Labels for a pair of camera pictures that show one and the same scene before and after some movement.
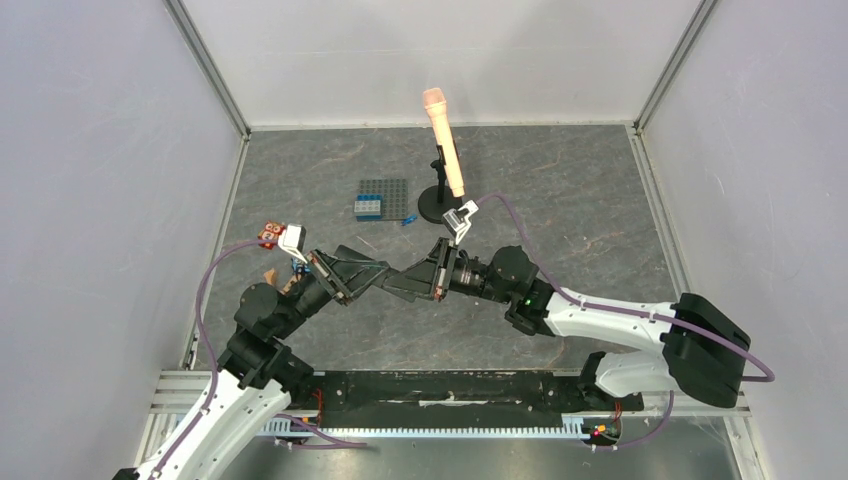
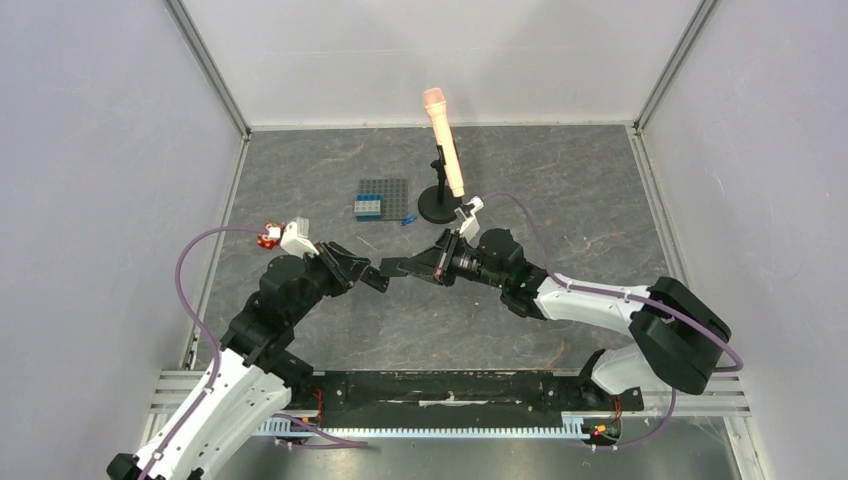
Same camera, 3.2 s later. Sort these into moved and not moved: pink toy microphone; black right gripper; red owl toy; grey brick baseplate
Moved: black right gripper
Not moved: grey brick baseplate; red owl toy; pink toy microphone
